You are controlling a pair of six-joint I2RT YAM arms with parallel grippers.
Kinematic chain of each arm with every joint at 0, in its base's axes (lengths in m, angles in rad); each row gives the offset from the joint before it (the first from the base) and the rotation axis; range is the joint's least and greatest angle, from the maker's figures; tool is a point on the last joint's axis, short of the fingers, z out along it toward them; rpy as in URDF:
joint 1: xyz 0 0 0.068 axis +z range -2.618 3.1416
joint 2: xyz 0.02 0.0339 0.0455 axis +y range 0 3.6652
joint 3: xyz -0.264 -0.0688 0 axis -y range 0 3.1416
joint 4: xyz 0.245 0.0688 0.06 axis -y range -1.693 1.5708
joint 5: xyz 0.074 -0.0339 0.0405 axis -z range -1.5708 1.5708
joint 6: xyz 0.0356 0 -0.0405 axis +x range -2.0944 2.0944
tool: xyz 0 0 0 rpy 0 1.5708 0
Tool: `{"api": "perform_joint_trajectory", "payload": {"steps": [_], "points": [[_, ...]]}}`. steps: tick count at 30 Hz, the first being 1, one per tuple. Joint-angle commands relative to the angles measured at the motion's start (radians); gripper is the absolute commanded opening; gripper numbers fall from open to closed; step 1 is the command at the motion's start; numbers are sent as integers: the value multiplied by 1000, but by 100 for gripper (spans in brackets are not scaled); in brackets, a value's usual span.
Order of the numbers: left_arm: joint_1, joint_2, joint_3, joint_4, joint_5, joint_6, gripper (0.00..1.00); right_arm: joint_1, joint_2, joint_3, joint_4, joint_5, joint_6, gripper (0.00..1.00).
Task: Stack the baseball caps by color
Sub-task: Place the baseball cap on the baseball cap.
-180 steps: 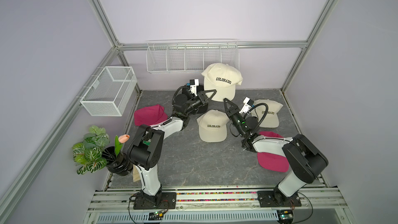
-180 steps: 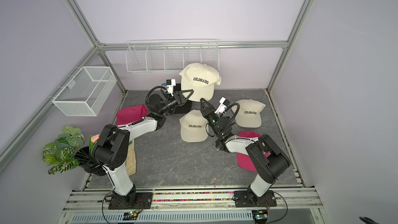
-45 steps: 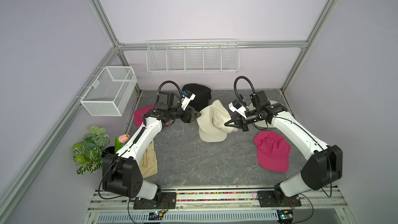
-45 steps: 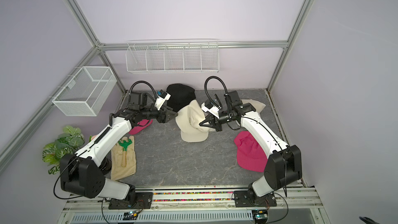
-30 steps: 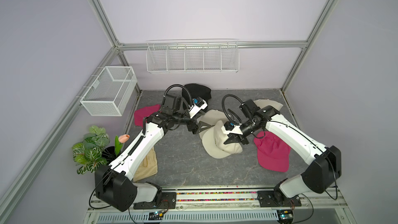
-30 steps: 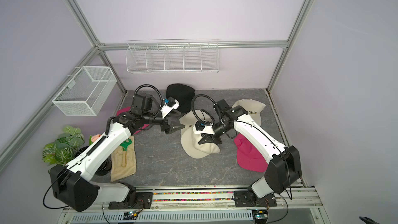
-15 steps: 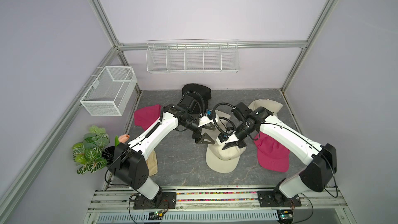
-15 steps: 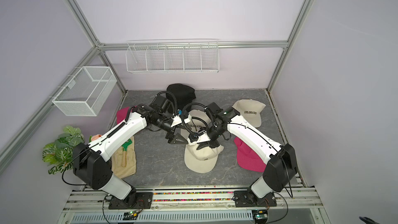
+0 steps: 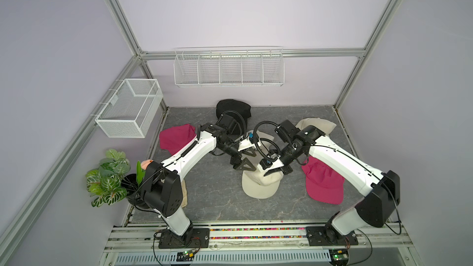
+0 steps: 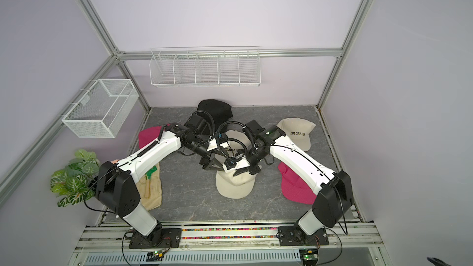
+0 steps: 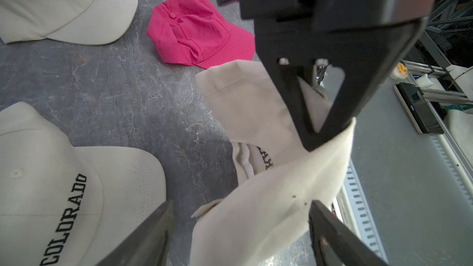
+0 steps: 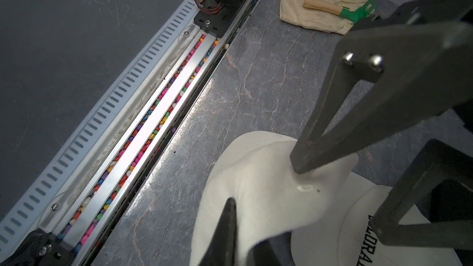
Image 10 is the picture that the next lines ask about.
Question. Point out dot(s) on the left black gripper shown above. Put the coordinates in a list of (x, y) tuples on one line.
[(209, 165)]

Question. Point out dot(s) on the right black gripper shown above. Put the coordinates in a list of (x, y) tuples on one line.
[(251, 170)]

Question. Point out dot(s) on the cream Colorado cap back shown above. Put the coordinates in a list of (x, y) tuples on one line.
[(238, 142)]

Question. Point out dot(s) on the cream colorado cap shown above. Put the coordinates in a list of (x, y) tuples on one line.
[(238, 142), (234, 187)]

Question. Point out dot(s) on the black cap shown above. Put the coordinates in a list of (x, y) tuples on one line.
[(220, 111)]

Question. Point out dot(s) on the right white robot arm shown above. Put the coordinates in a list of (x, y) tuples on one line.
[(334, 195)]

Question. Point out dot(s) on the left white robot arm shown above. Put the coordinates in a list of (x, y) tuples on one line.
[(116, 183)]

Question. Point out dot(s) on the pink cap right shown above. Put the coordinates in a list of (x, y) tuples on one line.
[(293, 187)]

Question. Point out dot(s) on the pink cap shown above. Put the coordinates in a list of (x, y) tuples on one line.
[(148, 135), (293, 187)]

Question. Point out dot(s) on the beige cap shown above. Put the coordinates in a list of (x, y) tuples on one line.
[(151, 191)]

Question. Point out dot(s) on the pink cap left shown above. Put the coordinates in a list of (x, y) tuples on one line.
[(148, 135)]

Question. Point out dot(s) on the green potted plant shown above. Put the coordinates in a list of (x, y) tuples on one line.
[(74, 184)]

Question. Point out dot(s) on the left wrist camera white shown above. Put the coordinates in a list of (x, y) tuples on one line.
[(213, 145)]

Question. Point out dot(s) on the white wire shelf basket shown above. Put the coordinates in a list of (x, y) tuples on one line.
[(205, 66)]

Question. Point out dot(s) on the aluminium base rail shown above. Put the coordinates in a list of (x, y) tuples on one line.
[(227, 243)]

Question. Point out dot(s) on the white wire side basket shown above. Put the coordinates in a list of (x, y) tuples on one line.
[(102, 110)]

